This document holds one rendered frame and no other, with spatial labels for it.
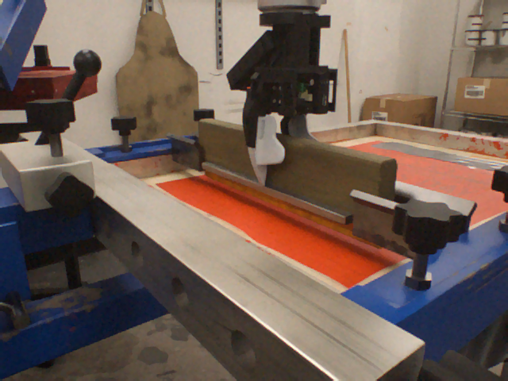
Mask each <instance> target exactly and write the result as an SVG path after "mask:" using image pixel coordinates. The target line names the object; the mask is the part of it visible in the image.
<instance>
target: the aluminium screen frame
mask: <svg viewBox="0 0 508 381"><path fill-rule="evenodd" d="M308 130H309V132H310V135H312V136H314V137H315V138H316V139H317V140H319V142H323V143H327V144H330V143H334V142H340V141H344V140H353V139H358V138H362V137H371V136H378V137H388V138H392V139H398V140H406V141H412V142H417V144H426V145H431V146H435V147H440V148H449V149H454V150H459V151H464V152H473V153H479V154H483V156H492V157H497V158H502V159H507V160H508V140H505V139H502V138H499V137H488V136H482V135H475V134H470V133H458V132H453V131H447V130H440V129H430V128H429V127H423V126H417V125H406V124H400V123H394V122H388V121H377V120H370V121H359V122H353V123H347V124H341V125H331V126H324V127H318V128H312V129H308ZM108 164H110V165H113V166H115V167H116V168H118V169H120V170H122V172H124V173H125V174H128V175H130V176H132V177H133V178H134V179H137V180H139V181H140V182H142V183H145V184H147V186H148V187H151V188H152V189H153V190H155V191H159V192H160V193H161V194H164V195H166V196H167V197H169V198H170V199H172V200H173V201H175V202H177V203H178V204H180V205H182V206H185V207H186V208H188V209H190V210H192V212H194V213H196V214H198V215H200V216H202V217H204V218H205V219H207V220H209V221H212V222H213V223H215V225H217V226H219V227H221V228H223V229H225V230H227V231H229V232H230V233H232V234H234V235H237V237H239V238H240V239H242V240H243V241H246V242H248V243H249V244H252V245H254V246H255V247H257V248H259V249H260V250H262V251H263V252H266V253H267V254H268V255H270V256H274V257H275V258H276V259H278V260H281V261H282V262H283V263H284V264H287V265H288V266H290V267H292V268H293V269H295V270H297V271H300V272H301V273H303V274H305V275H307V276H309V277H310V278H311V279H313V280H315V281H317V282H319V283H320V284H322V285H324V286H327V287H328V288H330V289H332V290H333V291H336V292H337V293H338V294H339V293H341V292H343V291H339V290H338V289H337V288H335V287H332V286H331V285H329V284H328V283H324V282H323V281H321V280H320V279H317V277H316V276H314V275H311V274H309V273H308V272H306V271H303V270H302V269H301V268H299V267H295V266H294V265H293V264H291V263H290V262H288V261H287V260H284V259H282V258H280V257H279V256H277V255H275V254H272V253H271V252H269V251H267V250H265V248H263V247H261V246H259V245H257V244H255V243H253V242H251V241H250V240H247V239H245V238H243V236H241V235H240V234H238V233H235V232H234V231H232V230H230V229H228V228H226V227H224V226H222V225H220V223H218V222H216V221H214V220H213V219H211V218H208V217H206V216H205V215H203V214H200V213H199V212H197V210H194V209H192V208H190V207H189V206H187V205H185V204H182V203H181V202H179V201H177V200H176V199H175V198H173V197H172V196H169V195H168V194H165V193H164V192H162V191H161V190H158V189H156V188H154V187H152V185H150V184H148V183H146V182H145V181H143V180H140V178H146V177H150V176H155V175H164V174H168V173H173V171H182V170H187V169H191V168H190V167H187V166H183V165H182V164H178V163H176V162H174V161H172V153H168V154H163V155H157V156H146V157H141V158H140V159H135V160H124V161H119V162H113V163H108Z"/></svg>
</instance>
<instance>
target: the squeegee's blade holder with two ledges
mask: <svg viewBox="0 0 508 381"><path fill-rule="evenodd" d="M202 169H205V170H207V171H211V172H213V173H214V174H215V175H219V176H221V177H224V178H227V179H230V180H232V181H234V182H237V183H240V184H243V185H244V186H245V187H249V188H252V189H253V190H256V191H259V192H262V193H265V194H268V195H270V196H273V197H275V198H277V199H278V200H281V201H283V202H287V203H290V204H291V205H294V206H298V207H300V208H303V209H304V210H308V212H311V213H313V214H316V215H319V216H321V217H325V218H328V219H329V220H332V221H335V222H338V223H341V224H342V225H347V224H349V223H352V216H353V214H349V213H346V212H344V211H343V210H340V209H338V208H335V207H332V206H328V205H326V204H324V203H320V202H317V201H314V200H312V199H309V198H307V197H305V196H302V195H300V194H296V193H293V192H291V191H288V190H284V189H282V188H279V187H275V185H273V184H270V183H266V185H262V184H260V183H259V181H258V179H254V178H252V177H249V176H246V175H242V174H240V172H238V171H233V170H231V169H228V168H226V167H222V166H219V165H216V164H213V163H210V162H205V163H202Z"/></svg>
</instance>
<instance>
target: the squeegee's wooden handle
mask: <svg viewBox="0 0 508 381"><path fill-rule="evenodd" d="M198 136H199V144H200V145H201V146H202V161H203V163H205V162H210V163H213V164H216V165H219V166H222V167H226V168H228V169H231V170H233V171H238V172H240V174H242V175H246V176H249V177H252V178H254V179H257V177H256V174H255V172H254V169H253V166H252V162H251V159H250V155H249V151H248V146H247V145H246V143H245V139H244V130H243V125H238V124H233V123H229V122H225V121H221V120H218V119H213V118H203V119H201V121H199V123H198ZM276 138H277V140H278V141H279V142H280V143H281V145H282V146H283V148H284V158H283V162H282V163H281V164H269V165H267V181H266V183H270V184H273V185H275V187H279V188H282V189H284V190H287V191H291V192H293V193H296V194H300V195H302V196H305V197H307V198H309V199H312V200H314V201H317V202H320V203H324V204H326V205H328V206H332V207H335V208H338V209H340V210H343V211H344V212H346V213H349V214H353V216H352V222H353V218H354V207H355V202H354V201H353V199H352V197H351V196H349V194H351V193H352V191H353V190H356V191H360V192H363V193H367V194H371V195H374V196H377V197H380V198H383V199H385V200H388V201H391V202H393V201H394V193H395V186H396V178H397V170H398V165H397V160H396V159H393V157H389V156H382V155H377V154H373V153H370V152H362V151H358V150H354V149H350V148H343V147H339V145H334V144H327V143H323V142H319V141H315V140H307V139H303V138H300V137H293V136H288V135H283V133H276Z"/></svg>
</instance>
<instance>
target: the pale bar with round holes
mask: <svg viewBox="0 0 508 381"><path fill-rule="evenodd" d="M61 140H62V143H64V144H65V145H67V146H68V147H70V148H72V149H74V150H76V151H77V152H80V153H81V154H83V155H84V156H85V157H86V158H88V159H89V160H91V162H92V166H93V173H94V179H95V187H96V194H97V196H96V198H92V200H91V201H90V212H91V220H92V226H93V232H94V235H95V236H96V237H97V238H98V239H99V240H100V241H101V243H102V244H103V245H104V246H105V247H106V248H107V249H108V250H110V251H111V252H112V253H113V254H114V256H115V257H116V258H117V259H118V260H119V261H120V262H121V263H122V264H123V265H125V266H126V267H127V268H128V270H129V272H130V273H131V274H132V275H133V276H134V277H135V278H136V279H137V280H139V281H140V283H141V284H142V285H143V286H144V287H145V288H146V289H147V290H148V291H149V292H150V293H151V294H153V295H154V297H155V298H156V299H157V300H158V301H159V302H160V303H161V304H162V305H163V306H164V307H166V308H167V309H168V311H169V312H170V313H171V314H172V315H173V316H174V318H175V319H176V320H177V321H179V322H180V323H181V324H182V326H183V327H184V328H185V329H186V330H187V331H188V332H189V333H190V334H191V335H193V336H194V337H195V338H196V339H197V341H198V342H199V343H200V344H201V345H202V346H203V347H204V348H206V349H207V350H208V351H209V352H210V353H211V354H212V355H213V357H214V358H215V359H216V360H217V361H219V362H220V364H221V365H222V366H223V367H224V368H225V369H226V370H227V371H228V372H229V374H230V375H232V376H233V377H234V378H235V379H236V380H237V381H395V380H396V379H399V378H407V379H409V380H410V381H416V380H417V377H418V374H419V371H420V369H421V365H422V364H423V359H424V354H425V342H424V341H422V340H421V339H418V338H416V337H414V336H413V335H411V334H409V333H408V332H406V331H405V330H404V329H401V328H399V327H398V326H396V325H394V324H392V323H390V322H389V321H387V320H384V319H382V318H381V317H379V316H377V315H376V314H374V313H372V312H371V311H370V310H367V309H365V308H363V307H362V306H360V305H358V304H357V303H355V302H352V301H351V300H349V299H347V298H345V297H344V296H342V295H340V294H338V293H337V292H336V291H333V290H332V289H330V288H328V287H327V286H324V285H322V284H320V283H319V282H317V281H315V280H313V279H311V278H310V277H309V276H307V275H305V274H303V273H301V272H300V271H297V270H295V269H293V268H292V267H290V266H288V265H287V264H284V263H283V262H282V261H281V260H278V259H276V258H275V257H274V256H270V255H268V254H267V253H266V252H263V251H262V250H260V249H259V248H257V247H255V246H254V245H252V244H249V243H248V242H246V241H243V240H242V239H240V238H239V237H237V235H234V234H232V233H230V232H229V231H227V230H225V229H223V228H221V227H219V226H217V225H215V223H213V222H212V221H209V220H207V219H205V218H204V217H202V216H200V215H198V214H196V213H194V212H192V210H190V209H188V208H186V207H185V206H182V205H180V204H178V203H177V202H175V201H173V200H172V199H170V198H169V197H167V196H166V195H164V194H161V193H160V192H159V191H156V190H153V189H152V188H151V187H148V186H147V184H145V183H142V182H140V181H139V180H137V179H134V178H133V177H132V176H130V175H128V174H125V173H124V172H122V170H120V169H118V168H116V167H115V166H113V165H110V164H108V163H107V162H105V161H103V160H101V159H99V158H98V157H96V155H93V154H91V153H89V152H88V151H86V150H84V149H83V148H80V147H79V146H78V145H76V144H72V143H71V142H70V141H68V140H67V139H65V138H64V137H61Z"/></svg>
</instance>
